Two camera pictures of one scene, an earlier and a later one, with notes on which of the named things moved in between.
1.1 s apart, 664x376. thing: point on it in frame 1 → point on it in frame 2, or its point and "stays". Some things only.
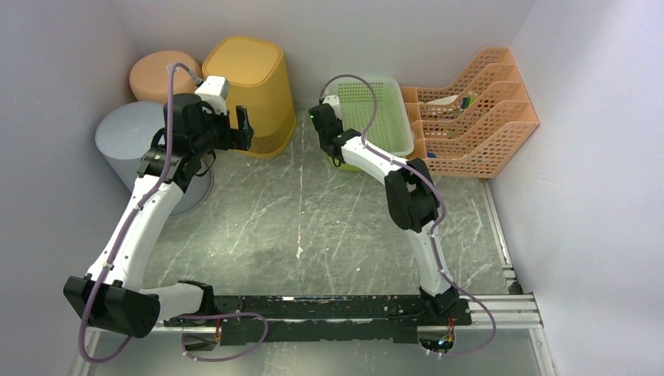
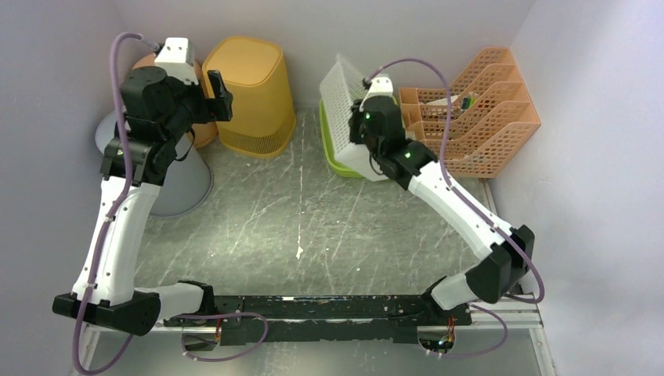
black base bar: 242,319 stays
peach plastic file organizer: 473,128 stays
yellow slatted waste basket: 258,81 stays
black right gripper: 320,138 → 356,117
